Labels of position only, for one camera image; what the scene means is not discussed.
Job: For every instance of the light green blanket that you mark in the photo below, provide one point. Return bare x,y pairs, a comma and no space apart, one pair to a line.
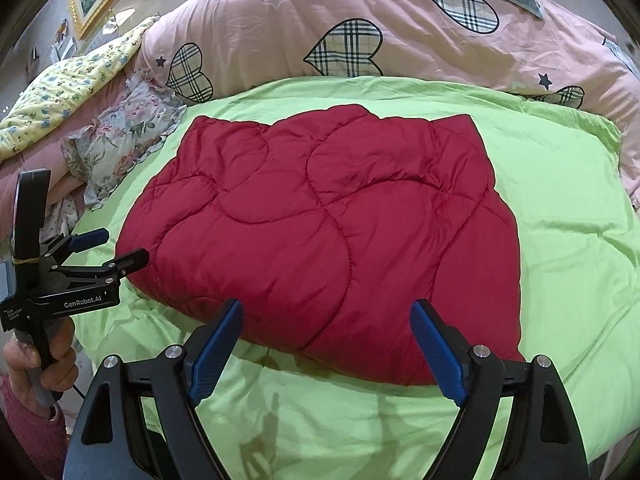
560,240

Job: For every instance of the person's left forearm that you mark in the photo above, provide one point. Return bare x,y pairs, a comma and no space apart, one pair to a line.
27,440

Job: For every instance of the pink quilt with plaid hearts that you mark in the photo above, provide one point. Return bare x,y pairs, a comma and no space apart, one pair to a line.
400,45

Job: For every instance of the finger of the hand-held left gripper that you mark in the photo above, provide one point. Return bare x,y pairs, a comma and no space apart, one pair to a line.
127,261
90,238

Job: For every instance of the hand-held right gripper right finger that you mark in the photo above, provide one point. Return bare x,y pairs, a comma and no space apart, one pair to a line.
440,355

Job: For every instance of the yellow floral pillow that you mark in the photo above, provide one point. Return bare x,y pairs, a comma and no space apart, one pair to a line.
70,80

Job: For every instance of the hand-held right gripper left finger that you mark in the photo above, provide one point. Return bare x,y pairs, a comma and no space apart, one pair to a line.
215,352

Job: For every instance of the person's left hand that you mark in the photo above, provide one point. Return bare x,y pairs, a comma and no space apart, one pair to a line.
62,355

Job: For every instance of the pink bed sheet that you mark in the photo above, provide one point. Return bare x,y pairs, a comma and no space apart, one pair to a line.
50,160

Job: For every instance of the floral ruffled pillow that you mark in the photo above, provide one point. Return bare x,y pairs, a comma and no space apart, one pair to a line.
115,135

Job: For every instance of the red puffer jacket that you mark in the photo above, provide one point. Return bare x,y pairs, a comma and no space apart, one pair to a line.
320,220

